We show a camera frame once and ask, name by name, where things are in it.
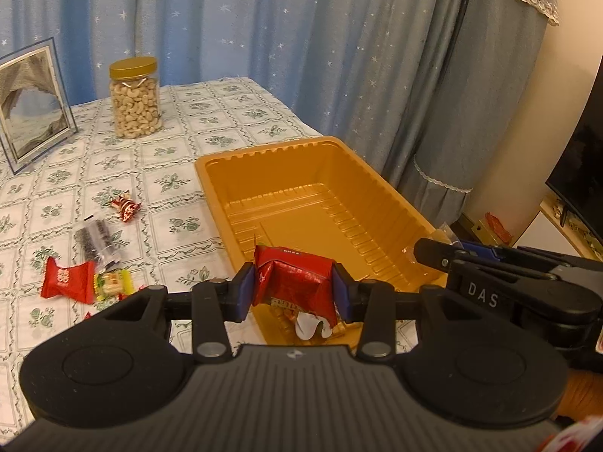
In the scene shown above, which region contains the red snack bag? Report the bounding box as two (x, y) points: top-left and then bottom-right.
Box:
(253, 245), (338, 327)

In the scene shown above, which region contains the yellow red candy packet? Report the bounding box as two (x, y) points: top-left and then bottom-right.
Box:
(94, 269), (135, 301)

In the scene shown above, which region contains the small red foil candy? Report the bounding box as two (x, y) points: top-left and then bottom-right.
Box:
(109, 191), (141, 223)

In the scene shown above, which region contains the clear black snack packet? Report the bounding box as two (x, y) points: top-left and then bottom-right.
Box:
(75, 214), (122, 273)

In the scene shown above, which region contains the red square snack packet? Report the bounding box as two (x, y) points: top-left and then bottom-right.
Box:
(41, 257), (95, 304)

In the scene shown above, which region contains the person right hand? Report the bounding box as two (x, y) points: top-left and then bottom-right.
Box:
(554, 370), (603, 426)

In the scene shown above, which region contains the white tv cabinet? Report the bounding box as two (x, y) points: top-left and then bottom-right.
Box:
(513, 194), (602, 261)

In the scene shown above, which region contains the black television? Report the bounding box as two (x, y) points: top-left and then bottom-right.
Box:
(546, 66), (603, 242)

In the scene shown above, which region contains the orange plastic tray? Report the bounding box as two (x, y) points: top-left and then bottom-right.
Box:
(194, 134), (449, 347)

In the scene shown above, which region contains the floral white tablecloth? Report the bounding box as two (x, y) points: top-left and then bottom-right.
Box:
(0, 75), (420, 439)

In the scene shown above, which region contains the blue star curtain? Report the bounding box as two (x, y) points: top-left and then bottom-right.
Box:
(1, 0), (461, 176)

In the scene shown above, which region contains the cashew jar gold lid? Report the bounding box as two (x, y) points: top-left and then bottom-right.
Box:
(109, 56), (162, 139)

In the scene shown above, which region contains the grey lace-trimmed cover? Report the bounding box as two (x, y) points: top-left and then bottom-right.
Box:
(399, 0), (559, 226)

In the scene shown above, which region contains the blue framed sand picture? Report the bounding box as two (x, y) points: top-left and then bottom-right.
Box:
(0, 38), (78, 174)

